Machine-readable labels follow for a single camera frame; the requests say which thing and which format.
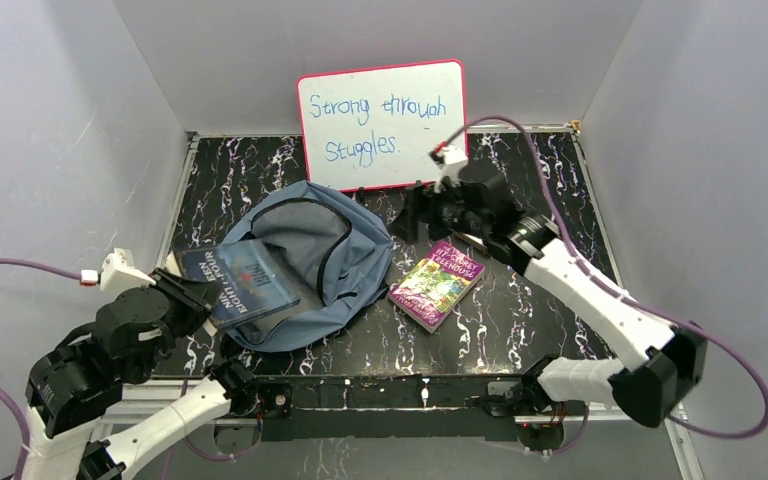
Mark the pink framed whiteboard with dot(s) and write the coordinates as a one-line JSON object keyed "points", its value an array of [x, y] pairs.
{"points": [[374, 128]]}

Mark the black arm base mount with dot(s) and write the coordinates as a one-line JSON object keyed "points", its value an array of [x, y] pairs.
{"points": [[397, 404]]}

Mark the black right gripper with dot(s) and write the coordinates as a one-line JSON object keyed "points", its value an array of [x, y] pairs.
{"points": [[422, 202]]}

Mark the dark blue Nineteen Eighty-Four book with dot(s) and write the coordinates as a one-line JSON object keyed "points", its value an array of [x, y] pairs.
{"points": [[251, 284]]}

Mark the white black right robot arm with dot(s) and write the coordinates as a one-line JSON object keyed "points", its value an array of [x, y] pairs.
{"points": [[655, 364]]}

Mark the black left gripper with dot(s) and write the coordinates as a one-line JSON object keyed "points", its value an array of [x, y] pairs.
{"points": [[185, 292]]}

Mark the blue student backpack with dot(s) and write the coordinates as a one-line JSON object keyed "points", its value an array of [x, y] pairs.
{"points": [[334, 253]]}

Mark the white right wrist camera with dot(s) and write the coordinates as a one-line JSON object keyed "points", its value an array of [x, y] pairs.
{"points": [[450, 161]]}

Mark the purple Treehouse book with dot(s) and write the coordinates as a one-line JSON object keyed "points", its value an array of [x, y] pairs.
{"points": [[435, 285]]}

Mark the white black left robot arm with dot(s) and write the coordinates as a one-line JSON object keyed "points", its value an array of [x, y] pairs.
{"points": [[71, 388]]}

